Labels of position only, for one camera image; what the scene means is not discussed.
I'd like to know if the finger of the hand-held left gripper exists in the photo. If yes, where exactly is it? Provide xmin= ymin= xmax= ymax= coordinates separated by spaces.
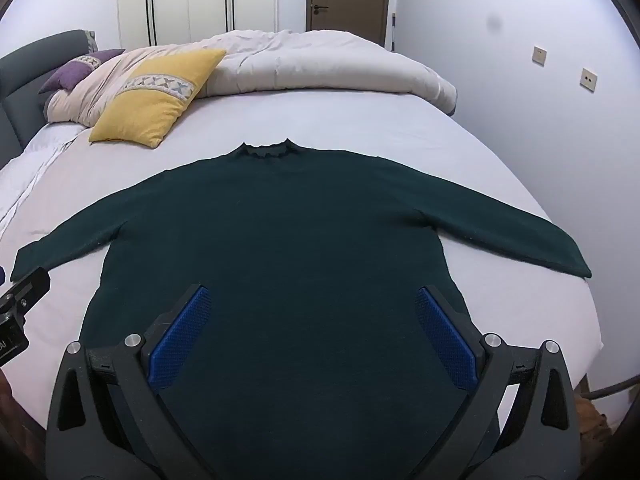
xmin=0 ymin=267 xmax=52 ymax=322

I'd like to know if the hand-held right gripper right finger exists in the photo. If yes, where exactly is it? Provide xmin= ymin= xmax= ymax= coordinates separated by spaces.
xmin=410 ymin=284 xmax=583 ymax=480

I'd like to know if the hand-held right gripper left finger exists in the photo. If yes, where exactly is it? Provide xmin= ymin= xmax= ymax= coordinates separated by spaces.
xmin=45 ymin=282 xmax=236 ymax=480

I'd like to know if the dark green sweater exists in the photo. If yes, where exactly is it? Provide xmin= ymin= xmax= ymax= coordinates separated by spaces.
xmin=10 ymin=137 xmax=592 ymax=480

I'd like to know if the white wrinkled pillowcase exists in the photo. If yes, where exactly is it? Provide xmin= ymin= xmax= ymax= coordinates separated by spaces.
xmin=0 ymin=122 xmax=88 ymax=241

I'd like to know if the grey padded headboard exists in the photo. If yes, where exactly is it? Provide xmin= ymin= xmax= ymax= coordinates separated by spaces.
xmin=0 ymin=29 xmax=96 ymax=153

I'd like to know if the purple patterned pillow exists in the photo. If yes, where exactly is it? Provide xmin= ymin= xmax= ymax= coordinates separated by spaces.
xmin=39 ymin=49 xmax=126 ymax=95

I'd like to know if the yellow patterned pillow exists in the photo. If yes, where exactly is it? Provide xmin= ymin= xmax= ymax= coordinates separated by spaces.
xmin=89 ymin=48 xmax=227 ymax=149

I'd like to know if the bed with white sheet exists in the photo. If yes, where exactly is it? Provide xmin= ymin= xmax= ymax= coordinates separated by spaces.
xmin=0 ymin=85 xmax=603 ymax=431

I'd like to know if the beige duvet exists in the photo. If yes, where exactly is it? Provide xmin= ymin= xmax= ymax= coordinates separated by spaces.
xmin=44 ymin=29 xmax=458 ymax=128

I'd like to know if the cream wardrobe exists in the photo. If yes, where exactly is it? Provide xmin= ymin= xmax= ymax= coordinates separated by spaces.
xmin=116 ymin=0 xmax=278 ymax=53

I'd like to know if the dark cable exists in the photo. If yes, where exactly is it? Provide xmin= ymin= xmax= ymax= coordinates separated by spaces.
xmin=582 ymin=372 xmax=640 ymax=401

